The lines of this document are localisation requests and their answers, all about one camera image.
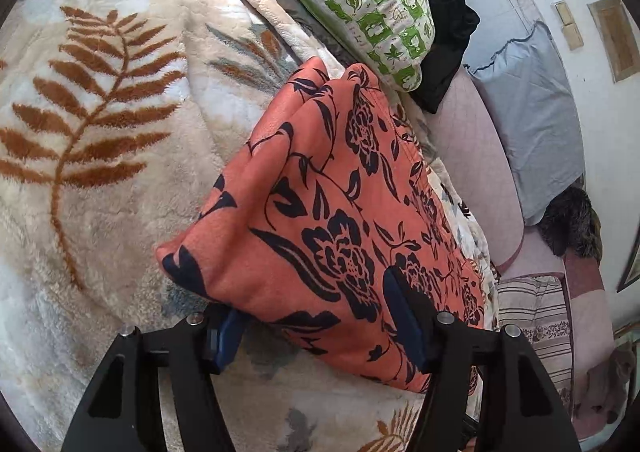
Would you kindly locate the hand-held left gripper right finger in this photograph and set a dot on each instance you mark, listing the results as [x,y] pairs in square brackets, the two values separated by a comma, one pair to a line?
[405,322]

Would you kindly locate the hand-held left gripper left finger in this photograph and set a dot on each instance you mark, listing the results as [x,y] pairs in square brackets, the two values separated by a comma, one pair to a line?
[230,337]

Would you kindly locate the orange floral garment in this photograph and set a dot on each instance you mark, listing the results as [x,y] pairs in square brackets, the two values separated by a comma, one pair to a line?
[310,171]

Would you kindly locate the striped floral cushion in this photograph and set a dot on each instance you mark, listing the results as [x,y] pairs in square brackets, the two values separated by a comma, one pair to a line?
[530,307]

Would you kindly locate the leaf-print plush blanket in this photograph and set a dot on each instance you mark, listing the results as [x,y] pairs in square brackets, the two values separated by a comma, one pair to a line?
[125,207]

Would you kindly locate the pink sofa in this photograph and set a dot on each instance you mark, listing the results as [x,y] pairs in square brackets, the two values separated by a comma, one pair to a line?
[475,156]

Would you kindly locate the dark furry garment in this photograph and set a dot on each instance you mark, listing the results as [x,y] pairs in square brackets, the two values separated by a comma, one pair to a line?
[570,222]

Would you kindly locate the brown plush cloth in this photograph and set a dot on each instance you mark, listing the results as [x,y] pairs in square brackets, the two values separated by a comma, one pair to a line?
[610,382]

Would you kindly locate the grey pillow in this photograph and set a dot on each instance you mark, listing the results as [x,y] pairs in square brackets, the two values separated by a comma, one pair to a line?
[535,121]

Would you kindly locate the black garment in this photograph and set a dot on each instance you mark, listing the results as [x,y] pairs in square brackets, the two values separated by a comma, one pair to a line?
[445,31]

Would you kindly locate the framed wall painting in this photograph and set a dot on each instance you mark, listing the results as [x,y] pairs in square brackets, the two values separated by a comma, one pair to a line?
[631,272]

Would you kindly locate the large beige wall switch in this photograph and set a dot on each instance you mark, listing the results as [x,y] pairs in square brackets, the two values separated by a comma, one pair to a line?
[572,37]

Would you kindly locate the small beige wall switch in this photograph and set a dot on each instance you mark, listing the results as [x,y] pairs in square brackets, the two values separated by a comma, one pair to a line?
[564,12]

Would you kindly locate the framed wall plaque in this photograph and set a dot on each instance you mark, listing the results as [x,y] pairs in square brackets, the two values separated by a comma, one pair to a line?
[612,39]

